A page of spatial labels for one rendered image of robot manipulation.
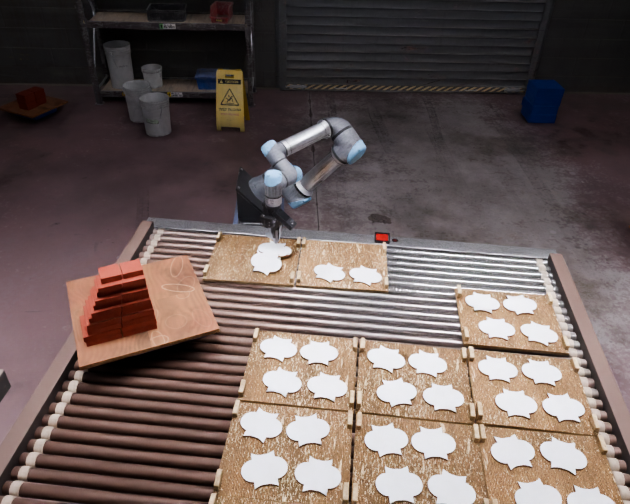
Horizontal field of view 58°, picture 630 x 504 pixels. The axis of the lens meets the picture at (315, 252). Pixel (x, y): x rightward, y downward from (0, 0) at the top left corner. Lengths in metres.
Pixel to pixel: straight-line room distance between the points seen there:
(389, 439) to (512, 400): 0.49
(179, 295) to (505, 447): 1.32
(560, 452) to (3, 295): 3.50
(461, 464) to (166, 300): 1.24
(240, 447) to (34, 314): 2.41
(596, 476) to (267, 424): 1.06
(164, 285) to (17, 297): 2.01
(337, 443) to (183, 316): 0.76
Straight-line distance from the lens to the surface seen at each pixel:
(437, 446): 2.00
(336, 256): 2.69
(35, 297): 4.24
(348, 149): 2.73
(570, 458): 2.12
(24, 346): 3.90
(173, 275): 2.45
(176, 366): 2.25
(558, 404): 2.25
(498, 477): 2.00
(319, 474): 1.89
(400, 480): 1.91
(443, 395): 2.14
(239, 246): 2.76
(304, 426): 1.99
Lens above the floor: 2.54
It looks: 36 degrees down
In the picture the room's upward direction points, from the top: 2 degrees clockwise
